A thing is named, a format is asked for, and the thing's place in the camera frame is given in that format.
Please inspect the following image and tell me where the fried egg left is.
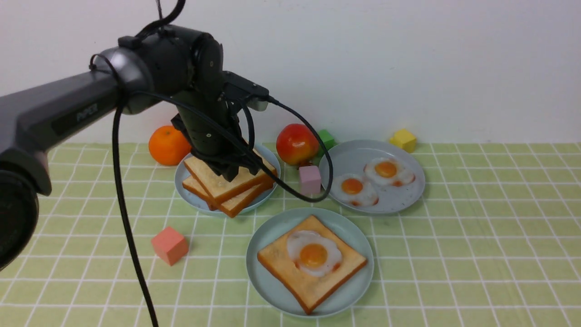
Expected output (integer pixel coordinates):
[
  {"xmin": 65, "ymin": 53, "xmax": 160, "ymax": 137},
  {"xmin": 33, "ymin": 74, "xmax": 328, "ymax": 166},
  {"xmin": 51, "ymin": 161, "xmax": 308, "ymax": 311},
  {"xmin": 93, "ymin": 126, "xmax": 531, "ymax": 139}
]
[{"xmin": 330, "ymin": 173, "xmax": 379, "ymax": 207}]

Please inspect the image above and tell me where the pink cube block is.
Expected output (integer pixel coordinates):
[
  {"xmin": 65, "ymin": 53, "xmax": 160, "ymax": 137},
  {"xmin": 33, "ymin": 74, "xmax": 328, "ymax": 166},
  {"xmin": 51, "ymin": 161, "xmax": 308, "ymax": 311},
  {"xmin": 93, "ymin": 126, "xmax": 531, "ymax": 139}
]
[{"xmin": 299, "ymin": 165, "xmax": 321, "ymax": 195}]

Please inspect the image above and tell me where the fried egg right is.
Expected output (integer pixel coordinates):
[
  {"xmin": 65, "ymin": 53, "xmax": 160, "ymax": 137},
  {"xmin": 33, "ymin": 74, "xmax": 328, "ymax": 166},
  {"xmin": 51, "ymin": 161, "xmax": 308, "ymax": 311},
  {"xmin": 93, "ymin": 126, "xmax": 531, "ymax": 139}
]
[{"xmin": 364, "ymin": 157, "xmax": 416, "ymax": 188}]

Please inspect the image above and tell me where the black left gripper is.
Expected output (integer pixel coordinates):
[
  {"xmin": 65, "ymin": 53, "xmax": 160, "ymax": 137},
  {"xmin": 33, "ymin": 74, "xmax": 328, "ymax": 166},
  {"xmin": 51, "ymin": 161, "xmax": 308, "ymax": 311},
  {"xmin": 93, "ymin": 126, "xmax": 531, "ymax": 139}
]
[{"xmin": 172, "ymin": 89, "xmax": 255, "ymax": 182}]

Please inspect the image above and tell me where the green cube block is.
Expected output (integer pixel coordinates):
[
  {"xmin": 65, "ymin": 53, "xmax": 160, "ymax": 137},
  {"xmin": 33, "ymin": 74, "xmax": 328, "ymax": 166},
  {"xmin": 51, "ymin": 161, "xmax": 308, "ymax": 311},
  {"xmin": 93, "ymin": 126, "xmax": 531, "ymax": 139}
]
[{"xmin": 317, "ymin": 129, "xmax": 336, "ymax": 157}]

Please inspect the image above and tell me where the fried egg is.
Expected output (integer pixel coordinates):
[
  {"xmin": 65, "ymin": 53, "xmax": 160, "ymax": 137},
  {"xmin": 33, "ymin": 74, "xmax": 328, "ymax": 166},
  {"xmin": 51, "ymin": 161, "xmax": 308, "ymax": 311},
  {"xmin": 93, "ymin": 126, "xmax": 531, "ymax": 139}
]
[
  {"xmin": 286, "ymin": 230, "xmax": 343, "ymax": 277},
  {"xmin": 364, "ymin": 157, "xmax": 416, "ymax": 188},
  {"xmin": 330, "ymin": 173, "xmax": 379, "ymax": 207}
]

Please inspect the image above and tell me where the orange fruit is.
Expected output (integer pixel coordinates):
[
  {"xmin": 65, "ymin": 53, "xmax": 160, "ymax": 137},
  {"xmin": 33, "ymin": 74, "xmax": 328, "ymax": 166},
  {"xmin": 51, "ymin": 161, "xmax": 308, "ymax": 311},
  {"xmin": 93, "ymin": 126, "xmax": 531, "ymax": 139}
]
[{"xmin": 148, "ymin": 125, "xmax": 192, "ymax": 166}]

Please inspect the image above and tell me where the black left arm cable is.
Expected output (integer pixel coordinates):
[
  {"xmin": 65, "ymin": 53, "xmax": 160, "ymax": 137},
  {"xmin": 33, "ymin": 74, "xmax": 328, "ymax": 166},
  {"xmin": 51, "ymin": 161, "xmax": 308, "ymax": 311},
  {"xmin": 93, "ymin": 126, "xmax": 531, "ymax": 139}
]
[{"xmin": 89, "ymin": 0, "xmax": 334, "ymax": 327}]

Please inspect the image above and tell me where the grey egg plate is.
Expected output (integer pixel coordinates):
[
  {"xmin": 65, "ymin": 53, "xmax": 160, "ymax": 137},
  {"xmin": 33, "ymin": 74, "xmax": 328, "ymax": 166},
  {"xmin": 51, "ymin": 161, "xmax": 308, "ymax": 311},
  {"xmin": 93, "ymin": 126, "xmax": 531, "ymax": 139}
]
[{"xmin": 318, "ymin": 139, "xmax": 426, "ymax": 215}]

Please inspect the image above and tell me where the grey bread plate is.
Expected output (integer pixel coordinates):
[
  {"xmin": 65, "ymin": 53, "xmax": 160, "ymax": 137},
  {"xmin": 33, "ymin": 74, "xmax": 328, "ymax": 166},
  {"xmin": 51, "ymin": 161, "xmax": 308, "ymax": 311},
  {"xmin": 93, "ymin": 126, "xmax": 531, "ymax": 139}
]
[{"xmin": 175, "ymin": 154, "xmax": 276, "ymax": 218}]

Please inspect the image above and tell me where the toast slice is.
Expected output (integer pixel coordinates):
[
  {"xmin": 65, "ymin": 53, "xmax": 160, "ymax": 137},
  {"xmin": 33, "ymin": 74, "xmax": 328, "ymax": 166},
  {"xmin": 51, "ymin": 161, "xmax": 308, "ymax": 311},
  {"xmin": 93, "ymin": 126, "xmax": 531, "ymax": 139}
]
[
  {"xmin": 182, "ymin": 155, "xmax": 274, "ymax": 205},
  {"xmin": 181, "ymin": 176, "xmax": 274, "ymax": 218},
  {"xmin": 257, "ymin": 214, "xmax": 368, "ymax": 315}
]

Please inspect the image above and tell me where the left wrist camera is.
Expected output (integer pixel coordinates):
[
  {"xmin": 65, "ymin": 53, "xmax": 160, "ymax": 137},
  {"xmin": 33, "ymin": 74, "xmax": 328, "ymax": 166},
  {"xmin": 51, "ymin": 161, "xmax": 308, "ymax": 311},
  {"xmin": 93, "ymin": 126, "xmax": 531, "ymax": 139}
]
[{"xmin": 222, "ymin": 71, "xmax": 270, "ymax": 112}]

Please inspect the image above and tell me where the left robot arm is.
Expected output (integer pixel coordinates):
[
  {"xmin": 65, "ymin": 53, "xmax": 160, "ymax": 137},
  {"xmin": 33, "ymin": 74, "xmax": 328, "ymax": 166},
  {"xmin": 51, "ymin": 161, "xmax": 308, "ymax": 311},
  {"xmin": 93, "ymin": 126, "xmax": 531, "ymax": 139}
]
[{"xmin": 0, "ymin": 25, "xmax": 244, "ymax": 268}]

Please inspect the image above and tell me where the fried egg front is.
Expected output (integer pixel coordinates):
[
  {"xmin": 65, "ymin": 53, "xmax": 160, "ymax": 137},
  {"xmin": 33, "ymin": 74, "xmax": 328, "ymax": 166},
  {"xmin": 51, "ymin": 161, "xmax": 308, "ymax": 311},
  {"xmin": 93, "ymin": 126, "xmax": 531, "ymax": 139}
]
[{"xmin": 286, "ymin": 230, "xmax": 343, "ymax": 277}]

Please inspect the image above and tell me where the green checkered tablecloth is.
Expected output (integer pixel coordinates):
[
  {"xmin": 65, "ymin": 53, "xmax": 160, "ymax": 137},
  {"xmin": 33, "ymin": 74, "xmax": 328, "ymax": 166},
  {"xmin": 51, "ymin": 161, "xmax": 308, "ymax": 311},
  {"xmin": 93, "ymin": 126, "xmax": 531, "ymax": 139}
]
[{"xmin": 0, "ymin": 143, "xmax": 581, "ymax": 327}]

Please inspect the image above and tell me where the empty light green plate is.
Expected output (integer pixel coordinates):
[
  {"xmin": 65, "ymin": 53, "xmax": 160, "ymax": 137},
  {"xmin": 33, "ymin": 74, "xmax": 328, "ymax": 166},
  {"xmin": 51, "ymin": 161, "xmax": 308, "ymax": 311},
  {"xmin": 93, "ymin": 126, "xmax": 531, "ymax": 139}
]
[{"xmin": 246, "ymin": 208, "xmax": 375, "ymax": 318}]

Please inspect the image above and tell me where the yellow cube block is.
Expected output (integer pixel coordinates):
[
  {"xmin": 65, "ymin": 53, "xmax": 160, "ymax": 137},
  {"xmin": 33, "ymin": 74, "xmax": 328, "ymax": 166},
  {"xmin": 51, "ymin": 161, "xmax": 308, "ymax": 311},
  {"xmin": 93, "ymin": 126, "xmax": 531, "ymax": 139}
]
[{"xmin": 389, "ymin": 129, "xmax": 417, "ymax": 153}]

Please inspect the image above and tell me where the red yellow apple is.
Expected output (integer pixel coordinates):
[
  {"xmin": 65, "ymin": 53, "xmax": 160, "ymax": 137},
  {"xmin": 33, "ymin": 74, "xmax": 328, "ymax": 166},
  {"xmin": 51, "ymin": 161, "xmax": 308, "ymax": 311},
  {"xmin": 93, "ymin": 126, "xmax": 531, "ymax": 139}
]
[{"xmin": 276, "ymin": 124, "xmax": 320, "ymax": 166}]

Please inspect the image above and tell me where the red cube block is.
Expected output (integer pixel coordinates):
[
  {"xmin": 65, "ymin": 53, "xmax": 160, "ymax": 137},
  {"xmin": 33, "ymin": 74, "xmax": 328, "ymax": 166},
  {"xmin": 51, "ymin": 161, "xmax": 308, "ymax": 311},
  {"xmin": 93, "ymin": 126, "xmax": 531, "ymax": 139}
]
[{"xmin": 151, "ymin": 226, "xmax": 189, "ymax": 266}]

